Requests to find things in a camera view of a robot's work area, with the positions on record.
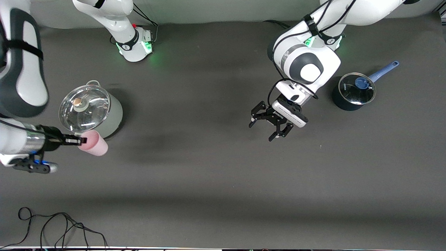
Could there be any black arm base cable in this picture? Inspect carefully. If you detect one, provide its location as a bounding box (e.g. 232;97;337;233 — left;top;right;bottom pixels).
111;5;160;45
263;20;291;30

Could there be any pink plastic cup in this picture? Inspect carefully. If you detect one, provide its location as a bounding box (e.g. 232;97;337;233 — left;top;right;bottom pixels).
78;130;109;157

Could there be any blue saucepan with glass lid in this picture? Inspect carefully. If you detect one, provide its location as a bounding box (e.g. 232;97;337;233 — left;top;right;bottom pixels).
332;61;400;111

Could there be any thin black loose cable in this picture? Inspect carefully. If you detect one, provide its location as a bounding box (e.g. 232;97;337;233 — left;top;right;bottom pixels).
0;207;108;250

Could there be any glass lid with beige knob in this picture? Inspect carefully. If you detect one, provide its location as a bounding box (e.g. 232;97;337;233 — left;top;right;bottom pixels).
59;85;111;133

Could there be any grey pot with loop handles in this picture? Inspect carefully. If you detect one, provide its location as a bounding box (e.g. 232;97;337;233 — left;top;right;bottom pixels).
59;80;123;140

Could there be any glass lid with blue knob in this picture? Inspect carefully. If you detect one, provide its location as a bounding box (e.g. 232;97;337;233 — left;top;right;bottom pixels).
339;73;377;105

